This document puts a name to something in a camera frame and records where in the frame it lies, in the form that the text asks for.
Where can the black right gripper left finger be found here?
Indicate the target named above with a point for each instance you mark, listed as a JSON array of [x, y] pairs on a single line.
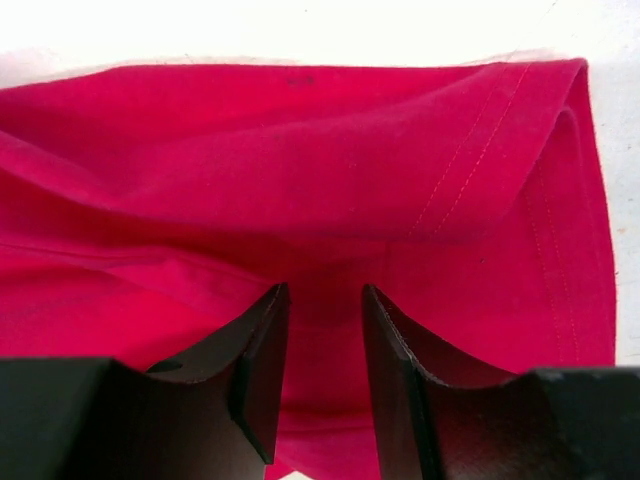
[[209, 412]]

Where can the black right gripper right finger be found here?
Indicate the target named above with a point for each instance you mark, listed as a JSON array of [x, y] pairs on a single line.
[[440, 413]]

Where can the crimson red t-shirt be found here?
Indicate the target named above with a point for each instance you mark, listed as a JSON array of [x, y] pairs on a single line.
[[144, 207]]

